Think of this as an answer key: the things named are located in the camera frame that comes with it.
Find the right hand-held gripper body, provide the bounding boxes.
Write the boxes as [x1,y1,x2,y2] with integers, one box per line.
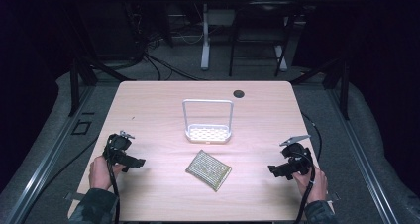
[279,134,314,174]

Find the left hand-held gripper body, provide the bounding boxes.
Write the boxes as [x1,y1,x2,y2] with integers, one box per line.
[102,130,136,168]

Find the yellow-green dish sponge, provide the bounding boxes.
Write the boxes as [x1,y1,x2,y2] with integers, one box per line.
[184,149,233,193]

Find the white sponge holder rack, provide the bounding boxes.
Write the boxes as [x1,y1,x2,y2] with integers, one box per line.
[181,98,235,145]

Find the person's left hand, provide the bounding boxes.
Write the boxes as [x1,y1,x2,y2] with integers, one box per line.
[87,155,127,191]

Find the person's right hand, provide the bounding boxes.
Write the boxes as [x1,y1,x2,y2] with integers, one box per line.
[291,166,329,205]

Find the black chair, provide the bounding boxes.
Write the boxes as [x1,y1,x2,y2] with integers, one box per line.
[228,0,296,78]

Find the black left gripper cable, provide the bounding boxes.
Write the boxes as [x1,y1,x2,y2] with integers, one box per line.
[106,141,121,224]

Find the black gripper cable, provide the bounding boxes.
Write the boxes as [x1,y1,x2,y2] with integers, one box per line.
[106,141,121,224]
[292,151,317,224]

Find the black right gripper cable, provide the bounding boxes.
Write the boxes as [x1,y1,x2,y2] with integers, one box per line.
[292,151,317,224]

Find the black cable at table edge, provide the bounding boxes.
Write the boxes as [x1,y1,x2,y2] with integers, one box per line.
[300,112,324,163]

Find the aluminium floor rail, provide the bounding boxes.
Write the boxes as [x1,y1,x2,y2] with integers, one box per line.
[326,84,401,224]
[4,84,97,224]

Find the black metal frame stand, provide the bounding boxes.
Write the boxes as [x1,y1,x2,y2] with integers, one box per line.
[66,45,137,118]
[288,52,352,121]

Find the black floor cables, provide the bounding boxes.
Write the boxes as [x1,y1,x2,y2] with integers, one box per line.
[125,5,212,83]

